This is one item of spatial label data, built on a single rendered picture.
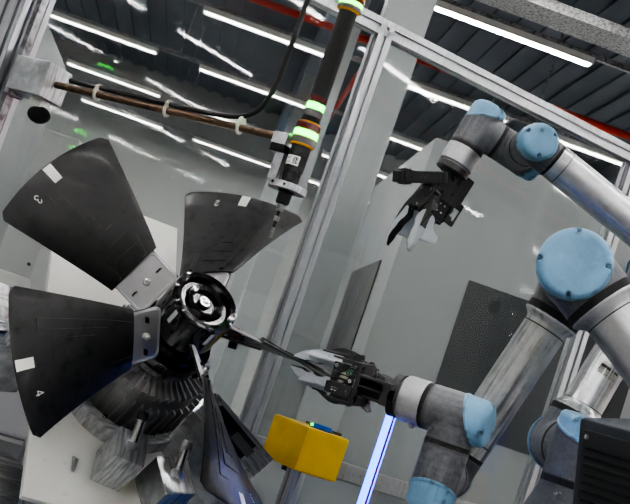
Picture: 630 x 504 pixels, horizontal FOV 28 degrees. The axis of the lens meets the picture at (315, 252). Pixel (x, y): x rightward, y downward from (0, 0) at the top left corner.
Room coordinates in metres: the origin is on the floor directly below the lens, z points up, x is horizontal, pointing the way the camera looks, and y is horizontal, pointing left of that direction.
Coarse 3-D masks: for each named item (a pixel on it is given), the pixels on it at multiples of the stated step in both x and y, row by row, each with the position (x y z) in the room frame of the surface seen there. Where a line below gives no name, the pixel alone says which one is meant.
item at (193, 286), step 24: (192, 288) 2.07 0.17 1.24; (216, 288) 2.11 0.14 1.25; (168, 312) 2.05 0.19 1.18; (192, 312) 2.05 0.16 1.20; (216, 312) 2.07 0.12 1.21; (168, 336) 2.07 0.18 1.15; (192, 336) 2.05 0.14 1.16; (216, 336) 2.06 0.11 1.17; (168, 360) 2.11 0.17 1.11; (192, 360) 2.14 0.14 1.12
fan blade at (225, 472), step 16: (208, 384) 2.03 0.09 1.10; (208, 400) 1.99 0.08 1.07; (208, 416) 1.96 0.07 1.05; (208, 432) 1.94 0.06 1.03; (224, 432) 2.00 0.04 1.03; (208, 448) 1.92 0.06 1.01; (224, 448) 1.97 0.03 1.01; (208, 464) 1.90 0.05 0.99; (224, 464) 1.95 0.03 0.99; (240, 464) 2.05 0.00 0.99; (208, 480) 1.89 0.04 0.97; (224, 480) 1.93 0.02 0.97; (240, 480) 1.99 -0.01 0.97; (224, 496) 1.91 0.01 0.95; (256, 496) 2.05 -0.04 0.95
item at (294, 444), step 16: (272, 432) 2.61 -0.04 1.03; (288, 432) 2.55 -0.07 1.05; (304, 432) 2.50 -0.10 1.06; (320, 432) 2.50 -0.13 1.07; (272, 448) 2.59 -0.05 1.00; (288, 448) 2.54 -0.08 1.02; (304, 448) 2.49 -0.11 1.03; (320, 448) 2.51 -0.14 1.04; (336, 448) 2.52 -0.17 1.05; (288, 464) 2.52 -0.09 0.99; (304, 464) 2.50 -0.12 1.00; (320, 464) 2.51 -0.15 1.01; (336, 464) 2.53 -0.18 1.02
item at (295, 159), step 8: (296, 144) 2.14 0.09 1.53; (296, 152) 2.14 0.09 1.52; (304, 152) 2.14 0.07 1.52; (288, 160) 2.15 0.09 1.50; (296, 160) 2.14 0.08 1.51; (304, 160) 2.15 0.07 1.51; (288, 168) 2.14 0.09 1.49; (296, 168) 2.14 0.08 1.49; (304, 168) 2.16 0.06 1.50; (288, 176) 2.14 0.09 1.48; (296, 176) 2.15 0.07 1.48; (296, 184) 2.15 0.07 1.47; (280, 192) 2.15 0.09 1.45; (288, 192) 2.15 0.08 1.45; (280, 200) 2.15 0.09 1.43; (288, 200) 2.15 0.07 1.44
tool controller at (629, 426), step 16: (592, 432) 1.75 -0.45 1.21; (608, 432) 1.72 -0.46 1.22; (624, 432) 1.69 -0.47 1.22; (592, 448) 1.75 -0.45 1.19; (608, 448) 1.72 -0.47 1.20; (624, 448) 1.69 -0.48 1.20; (576, 464) 1.78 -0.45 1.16; (592, 464) 1.75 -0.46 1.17; (608, 464) 1.71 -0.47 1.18; (624, 464) 1.69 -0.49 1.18; (576, 480) 1.78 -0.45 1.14; (592, 480) 1.75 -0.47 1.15; (608, 480) 1.71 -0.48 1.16; (624, 480) 1.69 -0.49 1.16; (576, 496) 1.78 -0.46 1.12; (592, 496) 1.74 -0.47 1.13; (608, 496) 1.72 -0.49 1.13; (624, 496) 1.68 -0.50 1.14
